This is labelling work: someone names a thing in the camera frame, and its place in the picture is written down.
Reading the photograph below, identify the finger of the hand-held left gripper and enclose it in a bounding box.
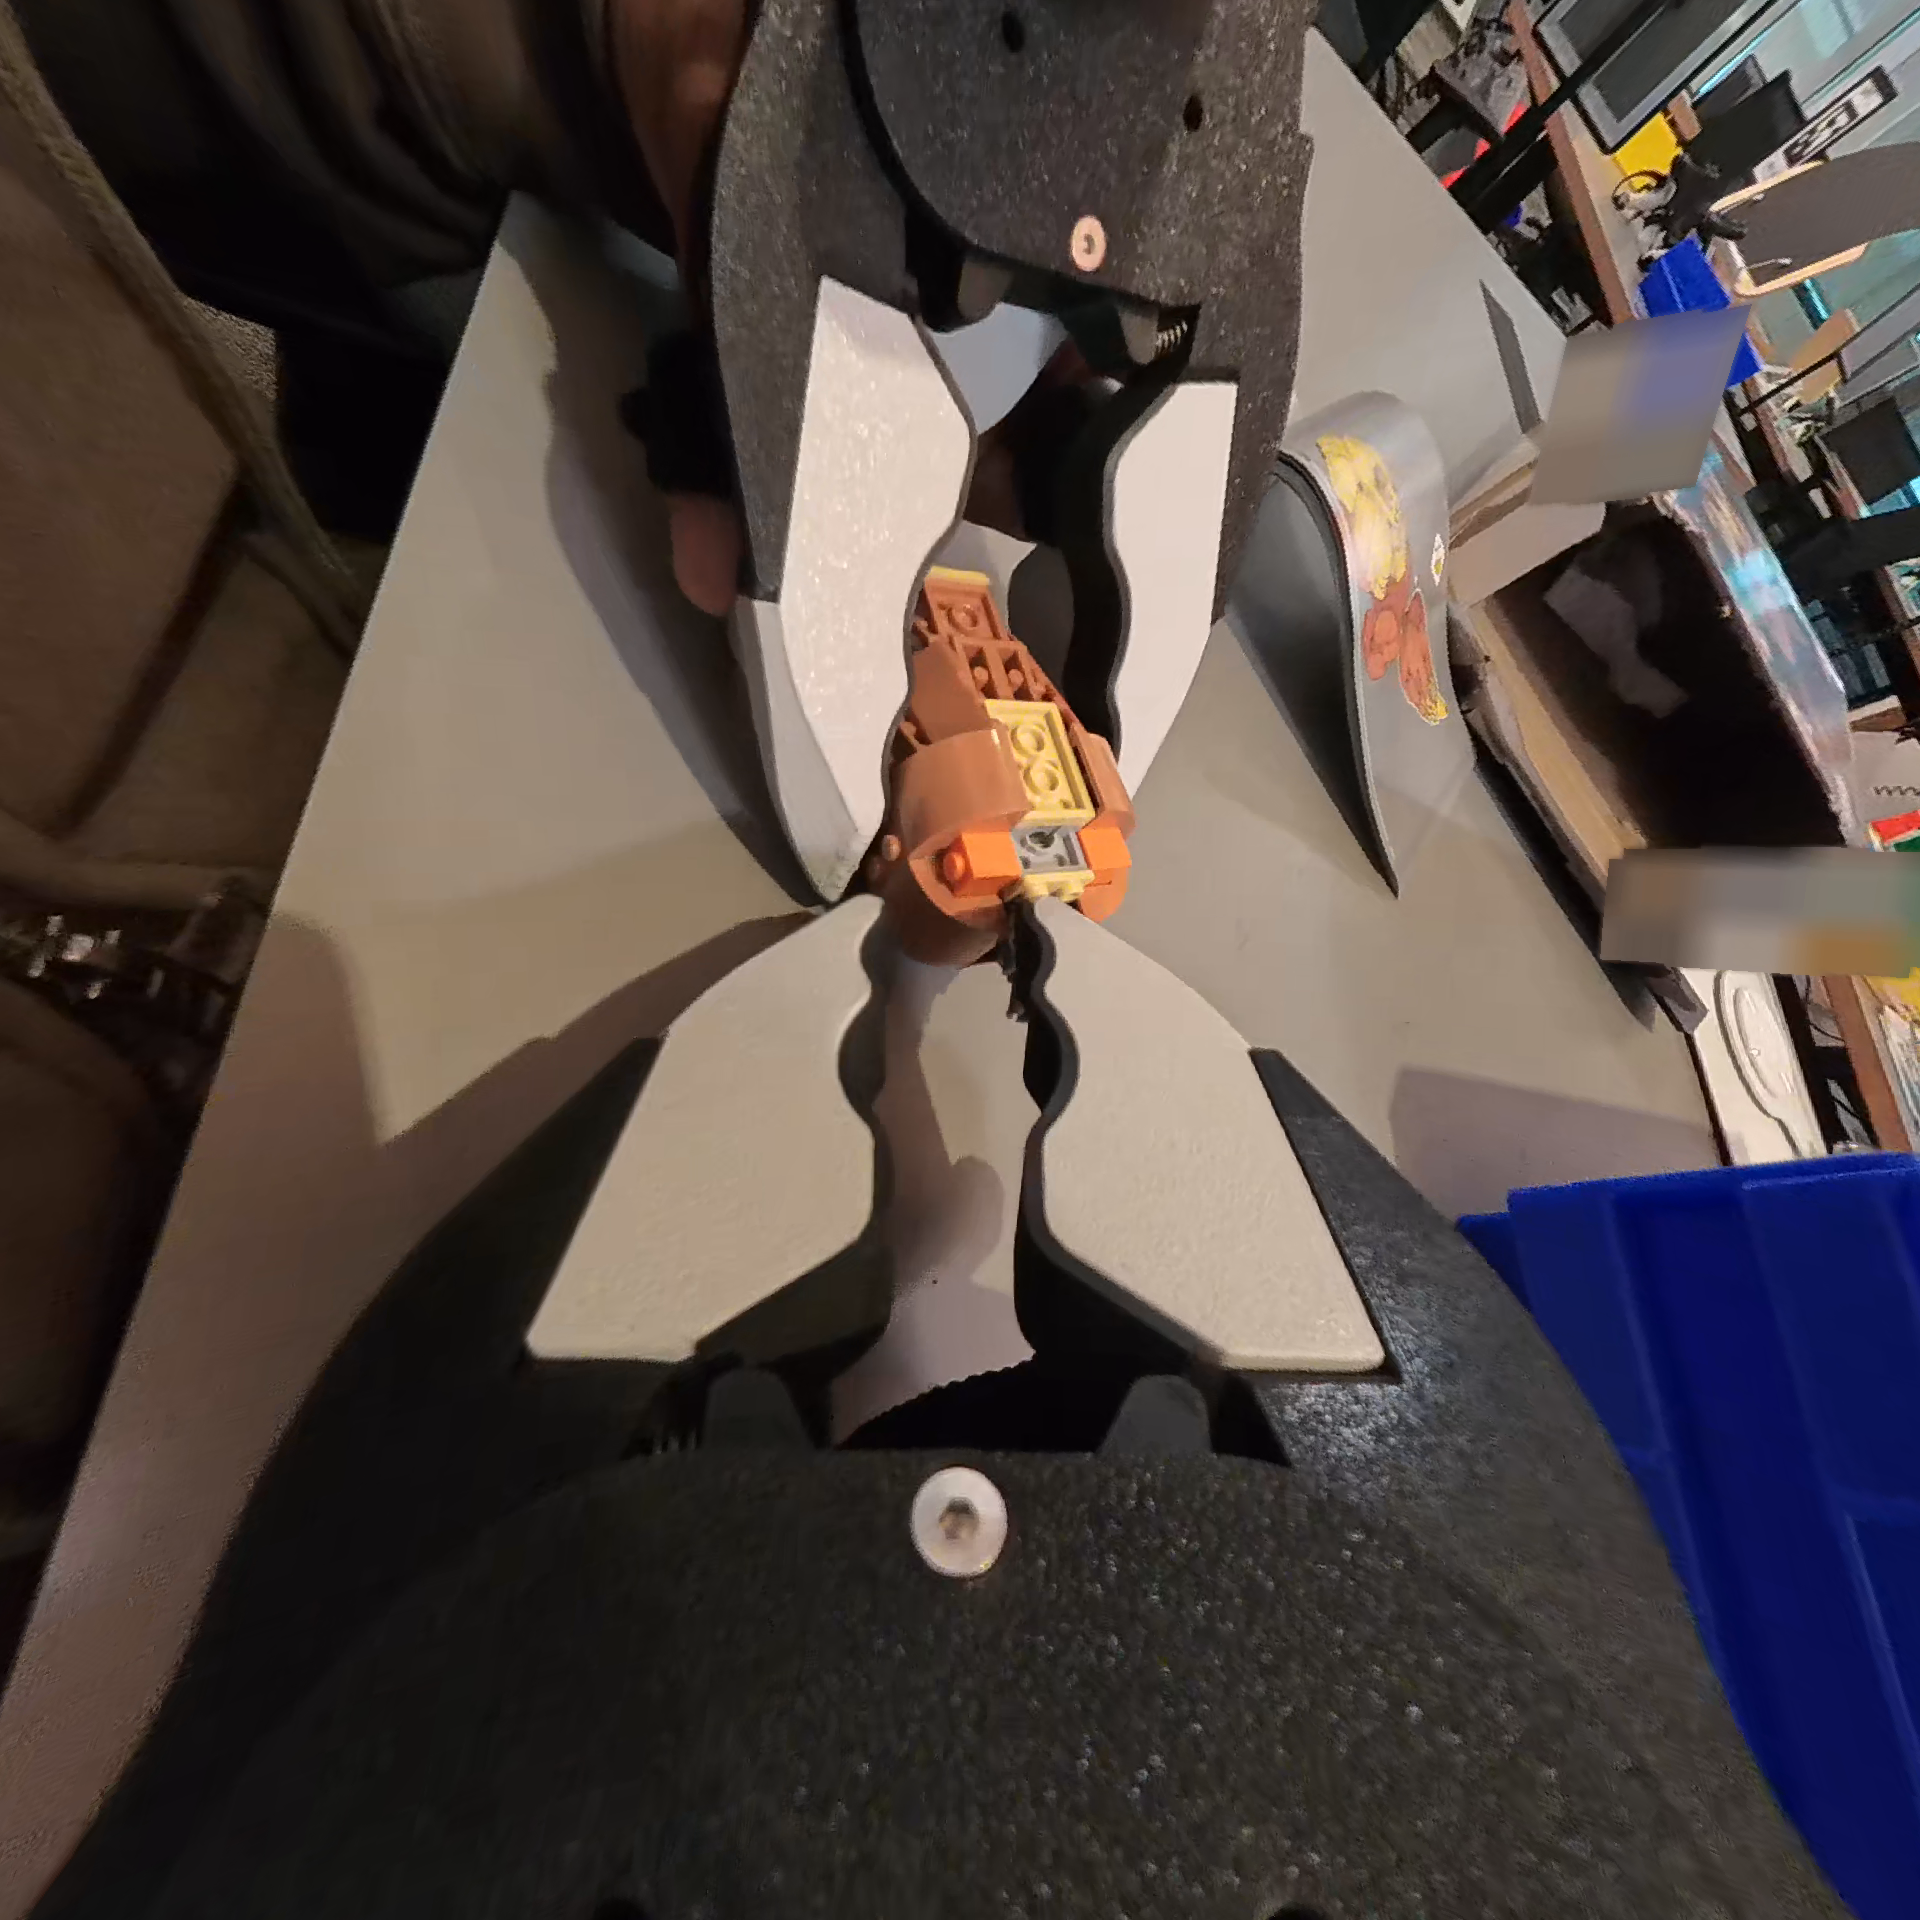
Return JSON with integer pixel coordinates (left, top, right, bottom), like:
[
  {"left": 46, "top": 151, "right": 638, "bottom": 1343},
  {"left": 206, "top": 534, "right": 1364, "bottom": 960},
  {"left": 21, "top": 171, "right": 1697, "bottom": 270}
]
[
  {"left": 1052, "top": 367, "right": 1249, "bottom": 787},
  {"left": 729, "top": 271, "right": 991, "bottom": 907}
]

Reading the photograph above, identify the stack of blue plastic bins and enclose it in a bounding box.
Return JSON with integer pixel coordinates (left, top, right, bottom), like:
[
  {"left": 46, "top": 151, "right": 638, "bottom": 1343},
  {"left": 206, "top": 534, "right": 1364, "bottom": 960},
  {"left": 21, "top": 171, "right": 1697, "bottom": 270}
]
[{"left": 1455, "top": 1157, "right": 1920, "bottom": 1920}]

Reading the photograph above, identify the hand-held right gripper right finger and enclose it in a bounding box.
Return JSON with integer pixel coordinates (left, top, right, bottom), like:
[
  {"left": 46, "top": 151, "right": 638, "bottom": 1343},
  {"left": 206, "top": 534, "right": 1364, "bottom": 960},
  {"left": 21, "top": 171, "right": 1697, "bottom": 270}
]
[{"left": 1015, "top": 907, "right": 1391, "bottom": 1385}]

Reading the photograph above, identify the person's left hand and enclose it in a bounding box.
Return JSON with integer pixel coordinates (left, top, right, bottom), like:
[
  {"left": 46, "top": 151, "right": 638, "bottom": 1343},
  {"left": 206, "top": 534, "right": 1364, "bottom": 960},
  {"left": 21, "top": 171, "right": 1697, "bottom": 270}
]
[{"left": 601, "top": 0, "right": 788, "bottom": 624}]

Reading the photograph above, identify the brown toy brick model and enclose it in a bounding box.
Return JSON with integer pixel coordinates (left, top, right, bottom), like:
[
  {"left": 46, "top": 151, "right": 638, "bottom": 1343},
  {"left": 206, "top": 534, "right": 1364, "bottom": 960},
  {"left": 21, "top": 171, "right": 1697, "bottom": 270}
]
[{"left": 871, "top": 570, "right": 1137, "bottom": 961}]

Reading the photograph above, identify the printed cardboard box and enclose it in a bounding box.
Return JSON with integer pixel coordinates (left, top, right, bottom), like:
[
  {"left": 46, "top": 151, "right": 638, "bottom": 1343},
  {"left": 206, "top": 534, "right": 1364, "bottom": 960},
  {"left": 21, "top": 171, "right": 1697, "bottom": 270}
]
[{"left": 1246, "top": 383, "right": 1920, "bottom": 1173}]

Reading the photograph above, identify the small blue bin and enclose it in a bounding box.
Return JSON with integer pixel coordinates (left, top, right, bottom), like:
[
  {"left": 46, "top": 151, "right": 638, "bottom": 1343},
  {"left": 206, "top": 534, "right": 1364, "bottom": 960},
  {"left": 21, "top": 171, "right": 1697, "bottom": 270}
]
[{"left": 1636, "top": 240, "right": 1742, "bottom": 318}]

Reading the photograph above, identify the person's left forearm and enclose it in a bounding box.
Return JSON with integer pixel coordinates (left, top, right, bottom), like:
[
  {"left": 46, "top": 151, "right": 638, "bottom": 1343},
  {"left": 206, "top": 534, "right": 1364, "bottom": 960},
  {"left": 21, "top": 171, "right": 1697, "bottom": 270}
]
[{"left": 122, "top": 0, "right": 618, "bottom": 301}]

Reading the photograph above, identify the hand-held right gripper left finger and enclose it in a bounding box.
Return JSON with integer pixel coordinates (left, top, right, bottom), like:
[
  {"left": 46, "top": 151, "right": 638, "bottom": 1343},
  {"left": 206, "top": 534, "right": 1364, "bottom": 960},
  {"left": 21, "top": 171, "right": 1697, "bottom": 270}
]
[{"left": 525, "top": 895, "right": 908, "bottom": 1382}]

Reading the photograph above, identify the white foam piece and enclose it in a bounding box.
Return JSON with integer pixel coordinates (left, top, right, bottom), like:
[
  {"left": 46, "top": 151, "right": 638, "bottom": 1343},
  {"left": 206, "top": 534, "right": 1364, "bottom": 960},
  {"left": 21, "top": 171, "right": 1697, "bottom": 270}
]
[{"left": 1697, "top": 960, "right": 1846, "bottom": 1157}]

